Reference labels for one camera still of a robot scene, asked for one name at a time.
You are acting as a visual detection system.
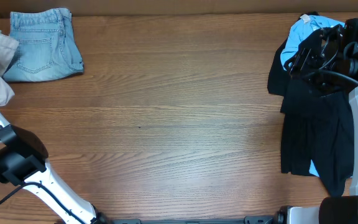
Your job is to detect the folded light blue jeans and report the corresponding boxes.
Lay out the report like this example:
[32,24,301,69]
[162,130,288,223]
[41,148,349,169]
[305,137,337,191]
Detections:
[3,8,84,82]

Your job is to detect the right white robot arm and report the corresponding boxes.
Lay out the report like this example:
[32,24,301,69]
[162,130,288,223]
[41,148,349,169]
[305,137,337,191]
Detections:
[268,14,358,223]

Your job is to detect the light blue shirt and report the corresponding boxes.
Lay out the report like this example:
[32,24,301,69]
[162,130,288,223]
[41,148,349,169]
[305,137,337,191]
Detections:
[279,13,346,177]

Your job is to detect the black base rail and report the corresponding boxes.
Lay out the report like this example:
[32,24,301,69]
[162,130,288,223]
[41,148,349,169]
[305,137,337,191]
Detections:
[111,215,283,224]

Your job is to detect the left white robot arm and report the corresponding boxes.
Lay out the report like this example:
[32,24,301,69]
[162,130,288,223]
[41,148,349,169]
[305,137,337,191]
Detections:
[0,113,109,224]

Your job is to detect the black garment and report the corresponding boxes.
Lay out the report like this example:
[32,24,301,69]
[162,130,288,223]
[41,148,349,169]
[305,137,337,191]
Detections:
[267,11,356,198]

